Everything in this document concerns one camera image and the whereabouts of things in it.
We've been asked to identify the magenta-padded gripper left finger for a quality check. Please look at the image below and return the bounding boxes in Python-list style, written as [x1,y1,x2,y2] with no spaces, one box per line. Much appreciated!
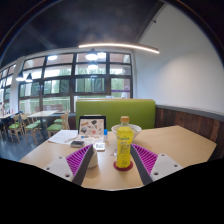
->
[44,143,95,187]

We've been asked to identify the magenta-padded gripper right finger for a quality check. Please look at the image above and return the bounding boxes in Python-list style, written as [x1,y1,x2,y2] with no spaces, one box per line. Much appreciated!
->
[129,143,184,186]

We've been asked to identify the yellow drink bottle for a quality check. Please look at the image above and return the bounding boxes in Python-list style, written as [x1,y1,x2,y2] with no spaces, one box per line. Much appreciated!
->
[115,115,134,169]

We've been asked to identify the dark smartphone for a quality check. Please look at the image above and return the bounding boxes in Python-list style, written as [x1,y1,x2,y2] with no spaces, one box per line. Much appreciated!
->
[70,140,86,148]

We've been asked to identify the white paper sheets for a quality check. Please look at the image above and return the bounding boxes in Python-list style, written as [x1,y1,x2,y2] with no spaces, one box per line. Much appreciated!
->
[47,129,80,145]

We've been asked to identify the flat round red coaster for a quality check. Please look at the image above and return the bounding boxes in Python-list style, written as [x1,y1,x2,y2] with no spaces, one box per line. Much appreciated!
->
[112,160,134,172]

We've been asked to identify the white bowl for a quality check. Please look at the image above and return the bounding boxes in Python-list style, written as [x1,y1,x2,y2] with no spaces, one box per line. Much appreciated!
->
[110,123,142,143]

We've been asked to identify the group of green-seated wooden chairs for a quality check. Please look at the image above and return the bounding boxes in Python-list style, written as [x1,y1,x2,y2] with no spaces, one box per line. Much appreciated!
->
[0,111,71,142]

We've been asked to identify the black-framed tablet with stickers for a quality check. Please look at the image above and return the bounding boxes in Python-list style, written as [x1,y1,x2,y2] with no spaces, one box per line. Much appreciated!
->
[77,115,107,138]

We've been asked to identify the light wooden dining table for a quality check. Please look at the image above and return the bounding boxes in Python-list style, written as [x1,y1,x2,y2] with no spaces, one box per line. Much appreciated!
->
[27,110,60,135]

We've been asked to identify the green upholstered bench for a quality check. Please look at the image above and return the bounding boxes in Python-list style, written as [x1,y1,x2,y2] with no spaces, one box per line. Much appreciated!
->
[75,98,157,131]

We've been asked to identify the dark pendant lamp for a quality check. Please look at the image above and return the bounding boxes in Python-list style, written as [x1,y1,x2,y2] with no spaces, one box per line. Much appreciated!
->
[15,70,25,82]
[24,72,34,83]

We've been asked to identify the round pendant lamp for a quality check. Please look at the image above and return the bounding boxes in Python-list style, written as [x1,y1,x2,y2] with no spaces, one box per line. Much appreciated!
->
[85,48,99,61]
[87,60,100,70]

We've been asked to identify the long linear ceiling lamp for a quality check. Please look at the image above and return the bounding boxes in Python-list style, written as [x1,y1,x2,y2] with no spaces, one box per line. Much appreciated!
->
[78,42,160,55]

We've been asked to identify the black-framed window wall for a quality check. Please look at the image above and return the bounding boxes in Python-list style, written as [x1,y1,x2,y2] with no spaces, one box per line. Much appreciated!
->
[0,51,134,114]

